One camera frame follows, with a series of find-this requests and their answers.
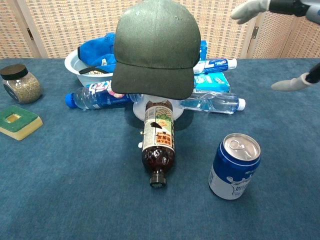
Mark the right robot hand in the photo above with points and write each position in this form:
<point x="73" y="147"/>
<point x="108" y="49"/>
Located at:
<point x="252" y="8"/>

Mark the dark baseball cap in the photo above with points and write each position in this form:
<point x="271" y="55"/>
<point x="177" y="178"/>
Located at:
<point x="155" y="50"/>

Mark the black screen hinge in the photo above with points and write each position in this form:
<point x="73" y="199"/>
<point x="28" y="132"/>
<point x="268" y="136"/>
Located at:
<point x="30" y="33"/>
<point x="255" y="32"/>

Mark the small blue carton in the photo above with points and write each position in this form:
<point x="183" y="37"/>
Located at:
<point x="203" y="50"/>

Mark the blue white toothpaste tube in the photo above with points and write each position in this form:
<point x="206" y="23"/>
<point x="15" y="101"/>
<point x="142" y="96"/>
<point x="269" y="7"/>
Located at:
<point x="215" y="65"/>

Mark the light blue toothpaste box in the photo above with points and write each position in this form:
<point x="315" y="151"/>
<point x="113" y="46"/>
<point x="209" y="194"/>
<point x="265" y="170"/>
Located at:
<point x="212" y="82"/>

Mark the clear crushed water bottle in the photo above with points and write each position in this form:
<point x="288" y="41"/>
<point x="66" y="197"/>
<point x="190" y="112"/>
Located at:
<point x="215" y="102"/>

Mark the white mannequin head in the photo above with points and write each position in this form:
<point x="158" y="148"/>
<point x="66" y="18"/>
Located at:
<point x="140" y="108"/>

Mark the brown tea bottle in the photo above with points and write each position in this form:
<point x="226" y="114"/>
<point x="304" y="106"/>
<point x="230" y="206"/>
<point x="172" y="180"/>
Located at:
<point x="158" y="140"/>

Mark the blue cloth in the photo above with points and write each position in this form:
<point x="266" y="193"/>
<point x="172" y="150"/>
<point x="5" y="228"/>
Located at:
<point x="96" y="53"/>

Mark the blue white drink can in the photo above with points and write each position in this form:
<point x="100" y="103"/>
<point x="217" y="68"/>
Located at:
<point x="232" y="172"/>

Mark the black rimmed scrubber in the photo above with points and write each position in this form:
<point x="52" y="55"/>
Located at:
<point x="93" y="71"/>

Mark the blue label water bottle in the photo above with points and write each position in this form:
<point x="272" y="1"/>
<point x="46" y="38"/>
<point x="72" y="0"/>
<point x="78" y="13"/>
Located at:
<point x="97" y="96"/>

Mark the woven folding screen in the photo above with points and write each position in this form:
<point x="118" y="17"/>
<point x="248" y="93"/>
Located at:
<point x="75" y="22"/>

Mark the white plastic basin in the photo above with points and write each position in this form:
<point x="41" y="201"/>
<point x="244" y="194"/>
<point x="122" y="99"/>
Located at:
<point x="75" y="66"/>

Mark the glass jar black lid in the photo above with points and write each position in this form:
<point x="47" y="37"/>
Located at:
<point x="22" y="86"/>

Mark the blue tablecloth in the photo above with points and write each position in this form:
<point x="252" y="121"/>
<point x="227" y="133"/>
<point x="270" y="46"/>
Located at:
<point x="75" y="187"/>

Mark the green yellow sponge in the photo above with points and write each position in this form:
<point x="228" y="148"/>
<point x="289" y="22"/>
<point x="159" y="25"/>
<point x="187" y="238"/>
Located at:
<point x="20" y="123"/>

